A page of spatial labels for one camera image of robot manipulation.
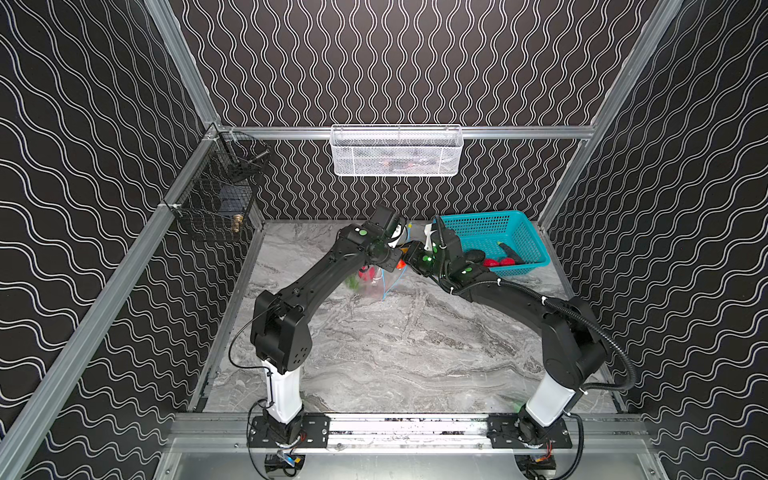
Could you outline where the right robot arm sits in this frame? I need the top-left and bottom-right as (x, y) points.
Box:
(400, 226), (637, 429)

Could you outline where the dark toy eggplant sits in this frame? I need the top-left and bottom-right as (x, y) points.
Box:
(465, 249), (486, 264)

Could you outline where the clear zip top bag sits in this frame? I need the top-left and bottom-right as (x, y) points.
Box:
(343, 227), (415, 302)

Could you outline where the black toy item in basket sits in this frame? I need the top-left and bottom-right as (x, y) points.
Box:
(498, 242), (526, 266)

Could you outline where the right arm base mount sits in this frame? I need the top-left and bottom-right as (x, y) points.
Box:
(486, 410), (581, 479)

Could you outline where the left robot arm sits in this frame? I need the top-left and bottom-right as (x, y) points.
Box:
(250, 206), (402, 425)

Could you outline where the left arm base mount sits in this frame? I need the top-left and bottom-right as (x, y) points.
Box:
(246, 411), (331, 479)

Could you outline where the teal plastic basket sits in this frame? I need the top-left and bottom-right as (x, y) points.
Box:
(441, 210), (550, 278)

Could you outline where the white mesh wall basket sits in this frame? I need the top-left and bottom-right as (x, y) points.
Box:
(329, 124), (464, 177)

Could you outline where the black wire wall basket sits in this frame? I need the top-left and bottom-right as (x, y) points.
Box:
(170, 128), (272, 244)

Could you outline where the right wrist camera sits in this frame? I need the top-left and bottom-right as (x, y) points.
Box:
(424, 223), (435, 252)

